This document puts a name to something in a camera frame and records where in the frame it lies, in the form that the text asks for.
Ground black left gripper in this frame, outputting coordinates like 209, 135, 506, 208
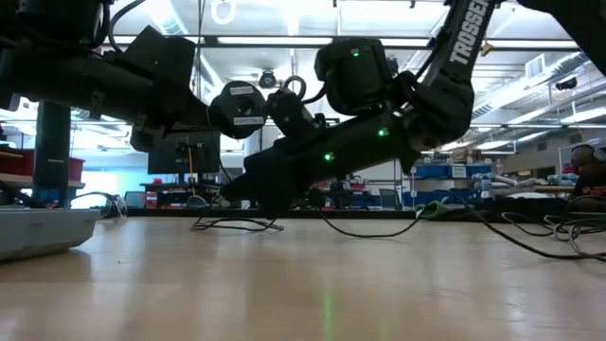
130, 92, 214, 153

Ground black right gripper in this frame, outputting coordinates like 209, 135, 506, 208
220, 117, 375, 215

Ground black cord spool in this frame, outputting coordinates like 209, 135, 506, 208
207, 80, 267, 141

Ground thin black cord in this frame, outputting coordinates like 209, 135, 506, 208
190, 106, 606, 262

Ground black computer monitor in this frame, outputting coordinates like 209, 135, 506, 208
147, 130, 222, 175

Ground red plastic storage bin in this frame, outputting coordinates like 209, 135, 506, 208
0, 149, 85, 184

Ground grey glove green cuff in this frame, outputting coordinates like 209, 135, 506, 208
415, 199, 449, 220

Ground blue storage bin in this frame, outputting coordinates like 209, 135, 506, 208
410, 163, 493, 180
401, 189, 477, 207

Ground grey tool kit case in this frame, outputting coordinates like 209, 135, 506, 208
0, 206, 101, 262

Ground wooden shelf board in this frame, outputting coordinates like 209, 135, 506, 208
0, 172, 86, 189

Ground person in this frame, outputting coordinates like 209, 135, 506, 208
569, 143, 606, 213

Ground person's headphones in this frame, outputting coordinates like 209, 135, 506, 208
570, 143, 606, 165

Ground black overhead camera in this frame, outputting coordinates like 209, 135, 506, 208
258, 69, 278, 90

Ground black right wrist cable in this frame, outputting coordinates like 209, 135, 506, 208
282, 74, 328, 104

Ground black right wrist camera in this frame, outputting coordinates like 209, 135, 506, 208
266, 87, 329, 141

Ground white ring light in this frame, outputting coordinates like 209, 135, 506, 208
210, 0, 238, 26

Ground small black wire loop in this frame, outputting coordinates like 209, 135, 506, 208
70, 190, 129, 220

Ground black upright post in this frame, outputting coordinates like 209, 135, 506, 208
31, 101, 72, 209

